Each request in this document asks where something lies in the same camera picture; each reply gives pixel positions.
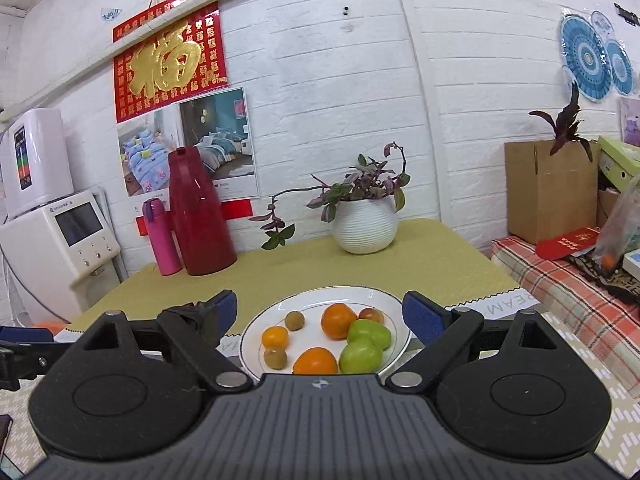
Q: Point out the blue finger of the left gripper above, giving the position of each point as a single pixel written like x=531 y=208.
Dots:
x=25 y=335

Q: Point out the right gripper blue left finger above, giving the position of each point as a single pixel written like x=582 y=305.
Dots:
x=194 y=332

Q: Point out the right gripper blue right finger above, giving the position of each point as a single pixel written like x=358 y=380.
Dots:
x=446 y=336

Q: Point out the small red yellow apple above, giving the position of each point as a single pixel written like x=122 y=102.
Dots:
x=372 y=314

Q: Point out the large orange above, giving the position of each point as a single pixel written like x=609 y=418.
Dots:
x=336 y=319

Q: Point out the green patterned tablecloth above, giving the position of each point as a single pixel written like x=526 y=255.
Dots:
x=521 y=405

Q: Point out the white round plate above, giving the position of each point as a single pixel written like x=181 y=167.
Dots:
x=312 y=304

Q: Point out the green apple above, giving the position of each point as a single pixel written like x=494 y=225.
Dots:
x=376 y=332
x=360 y=356

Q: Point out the white water dispenser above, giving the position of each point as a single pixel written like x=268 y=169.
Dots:
x=60 y=259

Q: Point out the small orange tangerine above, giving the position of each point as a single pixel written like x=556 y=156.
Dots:
x=275 y=337

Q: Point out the red thermos jug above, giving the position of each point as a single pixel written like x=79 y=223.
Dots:
x=201 y=230

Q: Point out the pink water bottle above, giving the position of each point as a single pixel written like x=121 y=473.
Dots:
x=158 y=228

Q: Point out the white ribbed plant pot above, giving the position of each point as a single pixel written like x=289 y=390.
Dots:
x=365 y=226

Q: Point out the red envelope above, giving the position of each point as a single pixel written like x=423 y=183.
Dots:
x=581 y=240

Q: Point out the plaid red cloth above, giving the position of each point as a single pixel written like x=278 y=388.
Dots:
x=607 y=326

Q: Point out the white water purifier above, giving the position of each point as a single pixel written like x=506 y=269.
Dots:
x=34 y=163

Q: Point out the purple green trailing plant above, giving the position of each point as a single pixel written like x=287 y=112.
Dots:
x=369 y=180

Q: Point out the cardboard box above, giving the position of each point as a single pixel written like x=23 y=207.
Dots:
x=548 y=195

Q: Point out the clear plastic bag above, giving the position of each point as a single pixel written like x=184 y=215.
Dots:
x=620 y=233

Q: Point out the dark red leafy plant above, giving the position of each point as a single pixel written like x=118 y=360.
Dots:
x=565 y=125

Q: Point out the bedding poster calendar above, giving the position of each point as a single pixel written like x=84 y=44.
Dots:
x=172 y=90

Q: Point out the green shoe box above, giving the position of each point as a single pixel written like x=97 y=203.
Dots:
x=619 y=162

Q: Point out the blue round fan decoration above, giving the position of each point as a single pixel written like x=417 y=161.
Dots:
x=595 y=62

